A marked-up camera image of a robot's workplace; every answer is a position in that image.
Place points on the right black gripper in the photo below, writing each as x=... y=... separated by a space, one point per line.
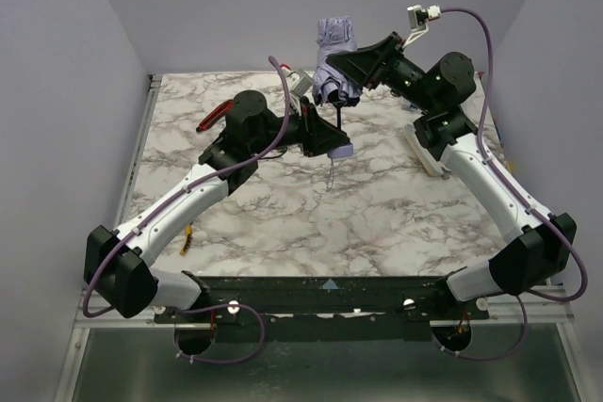
x=380 y=60

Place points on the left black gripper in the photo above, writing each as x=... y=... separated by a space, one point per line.
x=306 y=126

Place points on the beige umbrella sleeve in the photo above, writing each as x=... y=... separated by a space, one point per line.
x=433 y=167

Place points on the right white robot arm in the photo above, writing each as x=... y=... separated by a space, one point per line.
x=536 y=240

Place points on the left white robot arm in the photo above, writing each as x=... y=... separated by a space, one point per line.
x=119 y=262

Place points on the clear plastic parts box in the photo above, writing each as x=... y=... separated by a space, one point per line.
x=409 y=106

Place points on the red black utility knife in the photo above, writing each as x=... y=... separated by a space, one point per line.
x=214 y=116

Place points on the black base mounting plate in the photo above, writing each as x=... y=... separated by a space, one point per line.
x=321 y=309

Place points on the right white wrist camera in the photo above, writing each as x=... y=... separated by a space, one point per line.
x=419 y=20

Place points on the yellow handled pliers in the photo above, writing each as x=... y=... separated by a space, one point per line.
x=188 y=240

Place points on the aluminium extrusion frame rail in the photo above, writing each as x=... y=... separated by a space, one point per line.
x=506 y=310

